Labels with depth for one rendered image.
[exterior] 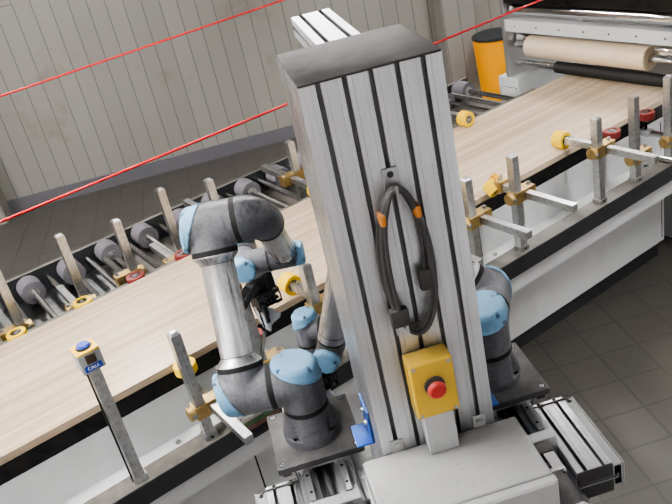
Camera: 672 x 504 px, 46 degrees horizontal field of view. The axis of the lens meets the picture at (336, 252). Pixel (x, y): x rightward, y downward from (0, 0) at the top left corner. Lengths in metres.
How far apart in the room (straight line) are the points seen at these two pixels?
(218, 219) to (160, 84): 5.24
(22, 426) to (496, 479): 1.70
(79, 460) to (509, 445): 1.61
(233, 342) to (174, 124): 5.35
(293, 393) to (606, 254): 2.57
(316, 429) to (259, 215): 0.55
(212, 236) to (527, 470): 0.90
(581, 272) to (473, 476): 2.60
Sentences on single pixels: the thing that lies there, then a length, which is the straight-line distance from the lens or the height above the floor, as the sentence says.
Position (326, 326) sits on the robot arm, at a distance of 2.12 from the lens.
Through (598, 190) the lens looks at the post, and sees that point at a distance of 3.68.
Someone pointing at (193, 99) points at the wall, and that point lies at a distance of 7.17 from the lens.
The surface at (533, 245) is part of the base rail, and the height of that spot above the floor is 0.70.
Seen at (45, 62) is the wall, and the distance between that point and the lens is 7.15.
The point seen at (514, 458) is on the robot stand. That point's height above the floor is 1.23.
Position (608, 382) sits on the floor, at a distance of 3.78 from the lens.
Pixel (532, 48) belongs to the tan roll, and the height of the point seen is 1.05.
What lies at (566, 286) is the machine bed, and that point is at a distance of 4.07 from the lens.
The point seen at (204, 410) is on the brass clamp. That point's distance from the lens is 2.67.
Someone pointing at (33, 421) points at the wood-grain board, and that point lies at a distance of 2.83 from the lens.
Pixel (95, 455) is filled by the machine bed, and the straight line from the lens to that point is 2.86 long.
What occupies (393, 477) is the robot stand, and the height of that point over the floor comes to 1.23.
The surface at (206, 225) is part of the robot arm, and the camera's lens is 1.94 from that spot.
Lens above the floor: 2.38
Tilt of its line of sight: 28 degrees down
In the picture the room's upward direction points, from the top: 13 degrees counter-clockwise
